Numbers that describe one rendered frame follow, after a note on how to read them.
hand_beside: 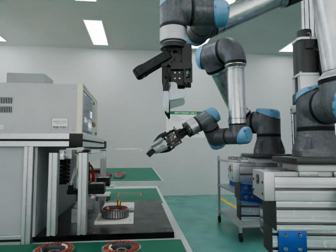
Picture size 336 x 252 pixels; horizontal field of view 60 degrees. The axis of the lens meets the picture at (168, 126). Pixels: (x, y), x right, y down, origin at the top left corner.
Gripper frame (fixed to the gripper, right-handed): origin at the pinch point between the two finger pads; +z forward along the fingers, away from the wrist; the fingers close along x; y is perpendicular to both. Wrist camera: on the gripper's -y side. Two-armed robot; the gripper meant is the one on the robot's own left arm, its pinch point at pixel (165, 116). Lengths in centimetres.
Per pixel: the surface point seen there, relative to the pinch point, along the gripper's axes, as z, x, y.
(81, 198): 25.9, 22.3, -29.9
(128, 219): 37, 38, -16
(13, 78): -106, 386, -265
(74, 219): 37, 37, -37
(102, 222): 37, 35, -26
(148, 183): 43, 201, -24
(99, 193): 27, 39, -28
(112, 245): 37.0, 7.4, -15.8
